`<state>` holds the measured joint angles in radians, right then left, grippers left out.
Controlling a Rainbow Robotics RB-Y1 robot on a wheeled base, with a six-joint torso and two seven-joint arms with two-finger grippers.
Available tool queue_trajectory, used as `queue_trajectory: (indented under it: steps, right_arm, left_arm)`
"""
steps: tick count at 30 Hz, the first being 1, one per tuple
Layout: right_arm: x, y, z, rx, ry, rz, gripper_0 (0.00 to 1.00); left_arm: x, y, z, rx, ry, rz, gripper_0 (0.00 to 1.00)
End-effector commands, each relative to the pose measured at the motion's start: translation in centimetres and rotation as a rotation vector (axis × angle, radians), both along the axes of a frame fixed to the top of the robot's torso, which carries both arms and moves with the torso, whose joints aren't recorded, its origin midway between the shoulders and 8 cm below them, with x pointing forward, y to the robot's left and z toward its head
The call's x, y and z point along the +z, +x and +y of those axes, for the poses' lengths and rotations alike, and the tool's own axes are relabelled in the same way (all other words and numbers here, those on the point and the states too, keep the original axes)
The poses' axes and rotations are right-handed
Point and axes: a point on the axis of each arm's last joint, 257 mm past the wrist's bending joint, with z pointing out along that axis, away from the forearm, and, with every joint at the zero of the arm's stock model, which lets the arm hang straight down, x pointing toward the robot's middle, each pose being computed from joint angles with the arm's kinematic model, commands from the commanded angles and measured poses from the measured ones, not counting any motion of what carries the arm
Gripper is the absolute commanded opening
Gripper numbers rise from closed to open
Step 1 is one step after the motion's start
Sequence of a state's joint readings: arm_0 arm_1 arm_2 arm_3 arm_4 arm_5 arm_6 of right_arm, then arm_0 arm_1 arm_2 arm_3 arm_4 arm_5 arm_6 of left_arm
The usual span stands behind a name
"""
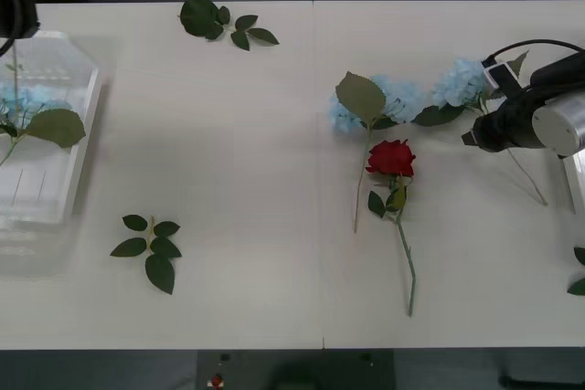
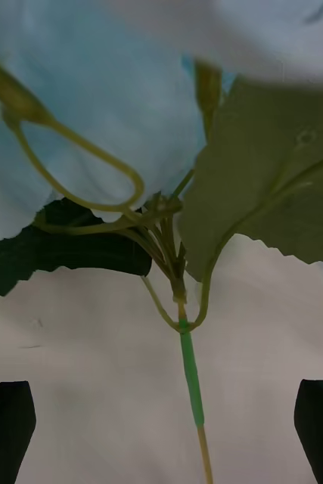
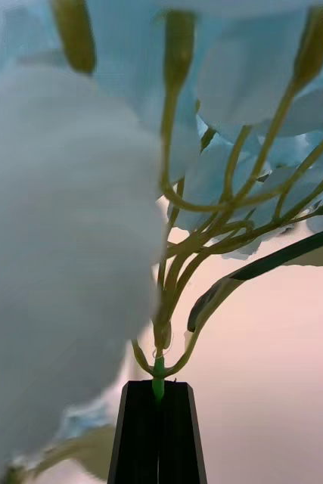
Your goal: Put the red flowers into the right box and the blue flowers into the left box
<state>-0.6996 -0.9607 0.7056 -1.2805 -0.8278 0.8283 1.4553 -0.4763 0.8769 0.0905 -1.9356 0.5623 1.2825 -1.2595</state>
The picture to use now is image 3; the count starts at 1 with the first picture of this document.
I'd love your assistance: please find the pale blue artificial flower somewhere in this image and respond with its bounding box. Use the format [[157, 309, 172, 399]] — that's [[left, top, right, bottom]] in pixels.
[[0, 0, 323, 484]]

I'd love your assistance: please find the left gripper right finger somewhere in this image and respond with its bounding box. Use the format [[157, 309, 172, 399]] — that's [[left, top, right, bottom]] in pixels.
[[157, 380, 208, 484]]

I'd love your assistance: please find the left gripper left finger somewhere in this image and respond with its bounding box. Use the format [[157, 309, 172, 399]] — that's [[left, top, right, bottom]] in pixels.
[[107, 380, 160, 484]]

